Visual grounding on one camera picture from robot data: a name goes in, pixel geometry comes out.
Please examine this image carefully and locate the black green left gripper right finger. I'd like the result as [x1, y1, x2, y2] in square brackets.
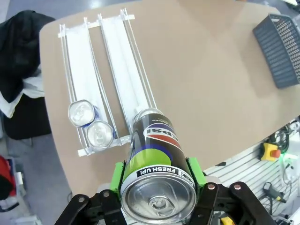
[186, 157, 276, 225]

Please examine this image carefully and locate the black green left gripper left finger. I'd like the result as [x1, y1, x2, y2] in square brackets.
[55, 161, 128, 225]

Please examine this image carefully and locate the black Pepsi can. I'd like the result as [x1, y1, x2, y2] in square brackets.
[120, 108, 197, 224]

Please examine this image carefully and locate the clear acrylic can dispenser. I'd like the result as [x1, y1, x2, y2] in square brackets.
[57, 8, 158, 157]

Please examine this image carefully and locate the white slotted base panel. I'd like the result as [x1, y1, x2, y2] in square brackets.
[202, 138, 293, 216]

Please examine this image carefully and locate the yellow emergency stop button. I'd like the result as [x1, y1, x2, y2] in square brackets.
[261, 142, 282, 162]

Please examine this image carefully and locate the black yellow handheld controller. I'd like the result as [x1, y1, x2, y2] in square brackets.
[262, 182, 288, 203]

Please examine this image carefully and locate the black cushion seat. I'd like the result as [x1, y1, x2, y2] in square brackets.
[3, 92, 53, 141]

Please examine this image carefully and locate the red bag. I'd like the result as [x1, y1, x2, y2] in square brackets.
[0, 154, 15, 200]

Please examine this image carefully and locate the dark grey plastic basket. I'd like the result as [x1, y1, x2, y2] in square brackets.
[252, 13, 300, 89]

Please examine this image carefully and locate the black jacket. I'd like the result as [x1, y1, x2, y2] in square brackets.
[0, 9, 56, 104]

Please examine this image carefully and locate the black cable bundle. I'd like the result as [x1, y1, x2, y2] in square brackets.
[269, 117, 300, 155]

